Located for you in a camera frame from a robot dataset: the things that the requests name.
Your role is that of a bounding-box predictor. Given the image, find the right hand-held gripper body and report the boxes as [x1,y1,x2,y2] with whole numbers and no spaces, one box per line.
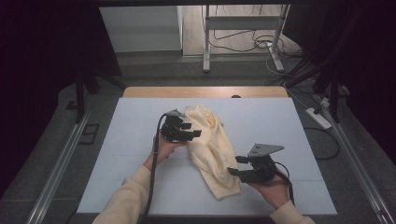
[238,143,285,184]

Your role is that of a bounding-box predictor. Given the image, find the aluminium floor rail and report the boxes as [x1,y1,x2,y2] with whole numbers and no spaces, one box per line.
[26,111,92,224]
[314,92,396,224]

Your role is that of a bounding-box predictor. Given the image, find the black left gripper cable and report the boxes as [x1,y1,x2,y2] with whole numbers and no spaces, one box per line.
[141,112,171,224]

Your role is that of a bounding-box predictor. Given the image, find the tangle of black floor cables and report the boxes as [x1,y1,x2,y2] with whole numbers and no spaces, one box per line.
[202,4,304,60]

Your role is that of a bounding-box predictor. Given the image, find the dark curtain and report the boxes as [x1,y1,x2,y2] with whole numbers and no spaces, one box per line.
[281,0,396,166]
[0,0,122,197]

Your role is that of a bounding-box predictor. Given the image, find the person's left hand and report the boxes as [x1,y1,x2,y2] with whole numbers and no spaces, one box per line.
[143,130,189,172]

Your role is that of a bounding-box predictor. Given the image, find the black looped floor cable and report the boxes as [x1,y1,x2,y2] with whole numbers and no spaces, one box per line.
[303,126,341,161]

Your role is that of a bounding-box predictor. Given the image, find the black tripod stand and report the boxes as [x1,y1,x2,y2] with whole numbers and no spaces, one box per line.
[284,59,349,124]
[74,64,127,124]

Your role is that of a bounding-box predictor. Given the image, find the cream baby pants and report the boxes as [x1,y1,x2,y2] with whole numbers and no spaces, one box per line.
[184,104,243,201]

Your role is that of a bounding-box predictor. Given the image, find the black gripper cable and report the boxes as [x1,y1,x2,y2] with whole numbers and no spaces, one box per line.
[274,161,296,206]
[141,112,171,224]

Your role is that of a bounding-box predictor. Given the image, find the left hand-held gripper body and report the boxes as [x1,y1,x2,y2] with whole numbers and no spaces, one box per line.
[160,108,195,144]

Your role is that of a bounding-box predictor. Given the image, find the pale blue table mat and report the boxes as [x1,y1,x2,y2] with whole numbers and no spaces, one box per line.
[77,97,338,217]

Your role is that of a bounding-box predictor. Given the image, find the person's right hand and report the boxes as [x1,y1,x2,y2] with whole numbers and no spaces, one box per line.
[247,169,292,211]

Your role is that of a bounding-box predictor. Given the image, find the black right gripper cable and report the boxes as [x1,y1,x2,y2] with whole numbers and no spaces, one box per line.
[274,161,296,206]

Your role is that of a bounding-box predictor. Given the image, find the white metal stand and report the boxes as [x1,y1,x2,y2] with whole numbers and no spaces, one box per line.
[202,4,291,74]

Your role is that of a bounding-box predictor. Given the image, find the white power strip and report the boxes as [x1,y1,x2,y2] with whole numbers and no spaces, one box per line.
[305,107,333,131]

